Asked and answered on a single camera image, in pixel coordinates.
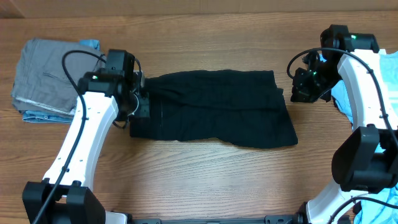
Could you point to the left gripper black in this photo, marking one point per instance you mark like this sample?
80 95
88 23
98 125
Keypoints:
145 108

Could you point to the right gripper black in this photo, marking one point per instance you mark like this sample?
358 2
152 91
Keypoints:
303 93

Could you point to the black shorts with mesh lining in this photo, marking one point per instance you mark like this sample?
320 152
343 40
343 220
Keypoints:
242 108

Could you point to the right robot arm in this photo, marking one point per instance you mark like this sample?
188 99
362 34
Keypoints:
366 163

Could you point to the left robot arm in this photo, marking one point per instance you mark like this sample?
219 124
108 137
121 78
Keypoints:
105 97

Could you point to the folded grey trousers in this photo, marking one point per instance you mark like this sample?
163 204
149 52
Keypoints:
78 64

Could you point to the folded blue jeans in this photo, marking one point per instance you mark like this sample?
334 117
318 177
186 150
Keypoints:
46 117

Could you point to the light blue printed t-shirt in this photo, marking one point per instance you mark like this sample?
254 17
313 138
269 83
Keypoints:
373 213

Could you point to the cardboard backdrop panel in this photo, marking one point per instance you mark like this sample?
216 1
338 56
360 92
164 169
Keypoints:
90 8

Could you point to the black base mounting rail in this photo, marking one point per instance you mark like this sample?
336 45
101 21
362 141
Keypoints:
211 221

